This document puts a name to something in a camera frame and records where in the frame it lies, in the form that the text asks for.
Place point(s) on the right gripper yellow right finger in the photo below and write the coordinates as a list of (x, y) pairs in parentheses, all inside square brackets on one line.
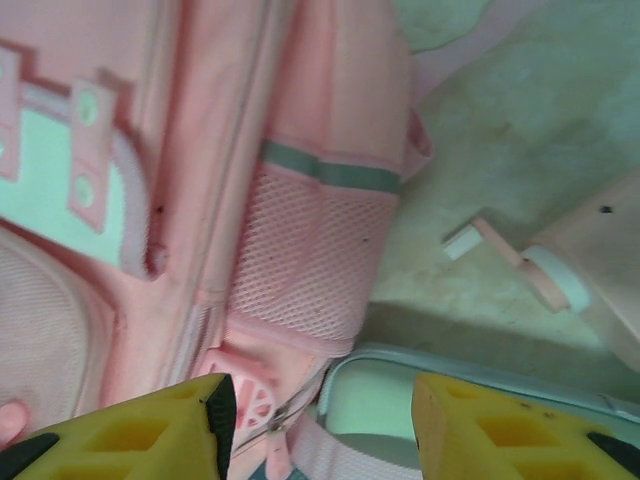
[(500, 440)]

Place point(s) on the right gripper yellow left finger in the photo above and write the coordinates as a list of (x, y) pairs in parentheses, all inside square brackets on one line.
[(125, 440)]

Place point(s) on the pink school backpack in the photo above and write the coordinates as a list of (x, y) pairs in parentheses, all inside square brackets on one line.
[(200, 150)]

